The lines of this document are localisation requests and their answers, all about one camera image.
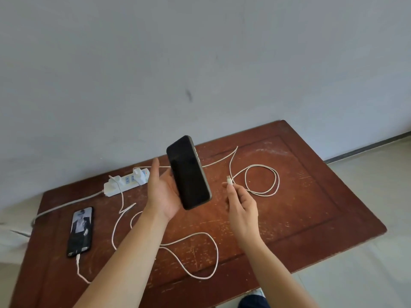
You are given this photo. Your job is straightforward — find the person's left hand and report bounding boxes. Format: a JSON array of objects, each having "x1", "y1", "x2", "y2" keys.
[{"x1": 143, "y1": 157, "x2": 184, "y2": 222}]

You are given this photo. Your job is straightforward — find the person's right hand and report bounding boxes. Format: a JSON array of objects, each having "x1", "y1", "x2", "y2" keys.
[{"x1": 222, "y1": 181, "x2": 259, "y2": 244}]

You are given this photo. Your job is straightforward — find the white charger cable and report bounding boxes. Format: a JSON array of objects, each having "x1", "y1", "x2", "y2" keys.
[
  {"x1": 141, "y1": 145, "x2": 280, "y2": 198},
  {"x1": 75, "y1": 176, "x2": 220, "y2": 284}
]

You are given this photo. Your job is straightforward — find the person's left forearm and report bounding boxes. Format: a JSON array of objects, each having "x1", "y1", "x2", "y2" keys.
[{"x1": 72, "y1": 210, "x2": 169, "y2": 308}]

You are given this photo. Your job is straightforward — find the person's right forearm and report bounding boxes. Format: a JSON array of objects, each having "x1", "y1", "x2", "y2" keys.
[{"x1": 241, "y1": 234, "x2": 319, "y2": 308}]

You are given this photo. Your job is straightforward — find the person's dark blue trousers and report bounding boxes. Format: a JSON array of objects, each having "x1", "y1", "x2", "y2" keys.
[{"x1": 237, "y1": 294, "x2": 271, "y2": 308}]

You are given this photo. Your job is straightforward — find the brown wooden table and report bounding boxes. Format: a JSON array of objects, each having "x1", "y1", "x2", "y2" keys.
[{"x1": 9, "y1": 120, "x2": 387, "y2": 308}]

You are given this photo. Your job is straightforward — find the grey power strip cable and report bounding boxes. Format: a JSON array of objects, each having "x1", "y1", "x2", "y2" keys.
[{"x1": 30, "y1": 190, "x2": 107, "y2": 227}]

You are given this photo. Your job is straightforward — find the white wall conduit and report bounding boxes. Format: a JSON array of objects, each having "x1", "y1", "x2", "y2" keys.
[{"x1": 0, "y1": 221, "x2": 33, "y2": 265}]

